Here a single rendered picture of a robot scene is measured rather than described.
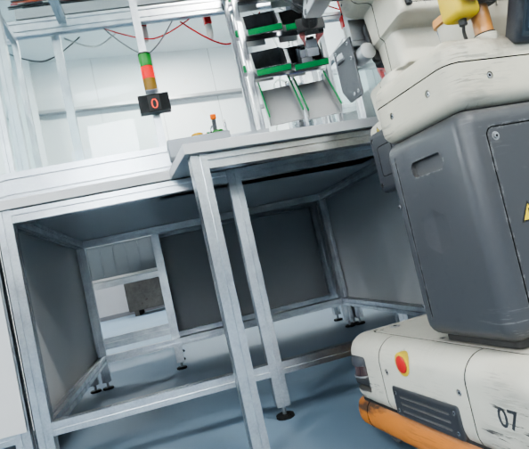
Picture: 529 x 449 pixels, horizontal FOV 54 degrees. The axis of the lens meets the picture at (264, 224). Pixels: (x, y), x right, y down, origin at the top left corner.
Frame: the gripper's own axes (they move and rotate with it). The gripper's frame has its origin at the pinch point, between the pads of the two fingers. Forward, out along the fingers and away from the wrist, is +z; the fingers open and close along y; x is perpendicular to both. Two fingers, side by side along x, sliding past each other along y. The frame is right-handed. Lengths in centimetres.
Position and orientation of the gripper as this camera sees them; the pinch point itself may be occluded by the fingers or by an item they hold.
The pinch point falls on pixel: (310, 42)
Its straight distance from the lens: 211.4
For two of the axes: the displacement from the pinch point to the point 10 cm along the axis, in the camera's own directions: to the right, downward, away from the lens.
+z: 1.0, 4.8, 8.7
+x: 1.6, 8.6, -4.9
